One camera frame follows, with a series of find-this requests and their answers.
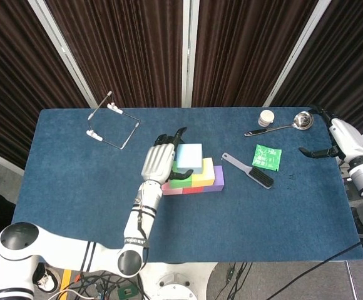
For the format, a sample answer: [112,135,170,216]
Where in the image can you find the pink white cube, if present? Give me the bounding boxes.
[161,181,184,196]

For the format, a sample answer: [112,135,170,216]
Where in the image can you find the metal wire stand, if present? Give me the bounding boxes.
[85,90,141,150]

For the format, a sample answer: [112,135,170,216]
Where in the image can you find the black cable green plug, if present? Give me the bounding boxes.
[223,262,253,300]

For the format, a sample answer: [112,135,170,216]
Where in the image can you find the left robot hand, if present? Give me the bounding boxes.
[140,126,194,185]

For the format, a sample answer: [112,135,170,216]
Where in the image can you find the tangled black floor cables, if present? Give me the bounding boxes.
[71,270,146,300]

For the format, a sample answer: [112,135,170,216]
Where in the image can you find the yellow floor tape strip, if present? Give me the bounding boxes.
[59,269,73,293]

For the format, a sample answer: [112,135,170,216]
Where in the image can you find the white partition frame post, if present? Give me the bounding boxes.
[262,0,332,108]
[27,0,98,109]
[182,0,200,109]

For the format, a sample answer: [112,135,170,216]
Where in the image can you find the small green box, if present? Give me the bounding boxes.
[116,284,138,300]

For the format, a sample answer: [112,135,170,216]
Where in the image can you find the grey brush black bristles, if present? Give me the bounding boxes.
[221,152,274,189]

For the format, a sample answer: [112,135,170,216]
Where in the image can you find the purple cube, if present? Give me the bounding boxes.
[202,165,225,193]

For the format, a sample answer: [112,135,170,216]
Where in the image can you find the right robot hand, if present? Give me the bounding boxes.
[299,104,363,163]

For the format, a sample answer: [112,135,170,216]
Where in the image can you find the dark brown curtain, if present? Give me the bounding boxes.
[45,0,184,109]
[270,0,363,135]
[191,0,320,109]
[0,0,90,168]

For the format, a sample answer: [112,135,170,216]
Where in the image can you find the light blue cube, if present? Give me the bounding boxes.
[175,142,203,176]

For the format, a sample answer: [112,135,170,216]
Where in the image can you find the metal ladle black handle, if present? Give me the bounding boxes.
[243,111,315,137]

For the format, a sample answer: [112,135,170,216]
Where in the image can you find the blue fabric table mat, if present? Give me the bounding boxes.
[11,107,363,263]

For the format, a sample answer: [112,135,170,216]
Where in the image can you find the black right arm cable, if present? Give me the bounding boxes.
[264,229,363,300]

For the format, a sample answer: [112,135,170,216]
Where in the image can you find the small white jar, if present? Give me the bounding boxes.
[257,109,275,127]

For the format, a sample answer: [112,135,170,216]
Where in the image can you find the green cube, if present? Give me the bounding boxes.
[168,161,193,189]

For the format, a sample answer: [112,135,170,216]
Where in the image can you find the green sachet packet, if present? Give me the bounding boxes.
[251,144,283,172]

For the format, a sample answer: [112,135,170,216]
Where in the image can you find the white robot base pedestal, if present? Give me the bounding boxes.
[137,262,217,300]

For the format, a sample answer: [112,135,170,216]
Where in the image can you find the yellow cube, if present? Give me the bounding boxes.
[191,157,216,188]

